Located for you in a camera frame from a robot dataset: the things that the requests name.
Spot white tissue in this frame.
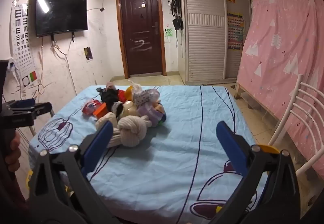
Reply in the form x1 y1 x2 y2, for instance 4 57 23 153
128 79 142 93

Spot white slatted wardrobe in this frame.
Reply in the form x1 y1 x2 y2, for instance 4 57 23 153
181 0 254 85

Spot white wire rack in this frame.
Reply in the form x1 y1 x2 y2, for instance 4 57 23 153
268 74 324 177

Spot orange box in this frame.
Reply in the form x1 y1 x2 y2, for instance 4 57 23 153
93 102 107 119

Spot person's left hand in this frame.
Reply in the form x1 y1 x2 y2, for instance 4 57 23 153
4 131 23 172

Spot eye chart poster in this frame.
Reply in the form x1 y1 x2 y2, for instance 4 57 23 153
10 2 39 88

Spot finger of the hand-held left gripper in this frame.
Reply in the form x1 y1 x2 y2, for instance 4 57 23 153
2 102 52 128
6 98 35 111

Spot black wall television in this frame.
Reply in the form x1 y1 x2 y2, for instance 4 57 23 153
35 0 88 38

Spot black and white knitted sock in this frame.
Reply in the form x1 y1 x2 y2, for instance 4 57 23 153
99 88 125 116

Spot white wall cable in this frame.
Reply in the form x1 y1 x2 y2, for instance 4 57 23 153
51 39 78 96

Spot person's left forearm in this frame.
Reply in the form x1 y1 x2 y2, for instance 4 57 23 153
0 170 29 224

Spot hanging black bags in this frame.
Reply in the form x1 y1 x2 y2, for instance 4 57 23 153
171 0 184 31

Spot dark brown door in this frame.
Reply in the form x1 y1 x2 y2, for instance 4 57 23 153
116 0 167 78

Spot beige knotted plush toy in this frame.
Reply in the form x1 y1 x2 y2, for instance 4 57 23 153
95 112 153 149

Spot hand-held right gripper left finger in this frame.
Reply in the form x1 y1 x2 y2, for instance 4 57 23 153
28 121 119 224

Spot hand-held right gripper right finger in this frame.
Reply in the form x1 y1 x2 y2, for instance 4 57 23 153
202 121 302 224

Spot polka dot cloth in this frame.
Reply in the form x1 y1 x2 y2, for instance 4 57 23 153
133 88 161 107

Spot gold ball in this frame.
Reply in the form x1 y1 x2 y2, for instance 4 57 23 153
125 86 135 101

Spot light blue printed bed sheet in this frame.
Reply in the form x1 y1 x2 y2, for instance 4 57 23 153
28 84 273 222

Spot red snack packet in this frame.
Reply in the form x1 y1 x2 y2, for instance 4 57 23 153
82 99 102 116

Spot colourful grid chart poster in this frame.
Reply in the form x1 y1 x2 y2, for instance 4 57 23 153
227 12 244 50

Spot pink tree print curtain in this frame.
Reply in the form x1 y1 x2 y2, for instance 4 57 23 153
237 0 324 185

